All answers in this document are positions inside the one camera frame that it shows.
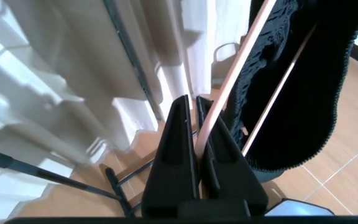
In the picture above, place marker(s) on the pink clothes hanger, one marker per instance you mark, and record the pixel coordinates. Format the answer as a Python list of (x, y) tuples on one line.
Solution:
[(240, 62)]

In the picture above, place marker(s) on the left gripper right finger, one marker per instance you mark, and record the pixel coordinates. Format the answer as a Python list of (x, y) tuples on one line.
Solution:
[(238, 186)]

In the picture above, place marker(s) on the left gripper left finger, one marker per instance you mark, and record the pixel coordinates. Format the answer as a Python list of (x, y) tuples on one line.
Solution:
[(166, 183)]

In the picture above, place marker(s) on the white curtain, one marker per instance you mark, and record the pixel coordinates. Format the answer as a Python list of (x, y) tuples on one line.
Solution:
[(42, 62)]

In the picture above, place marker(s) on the black shorts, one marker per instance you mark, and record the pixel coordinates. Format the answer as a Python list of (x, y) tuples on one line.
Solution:
[(315, 93)]

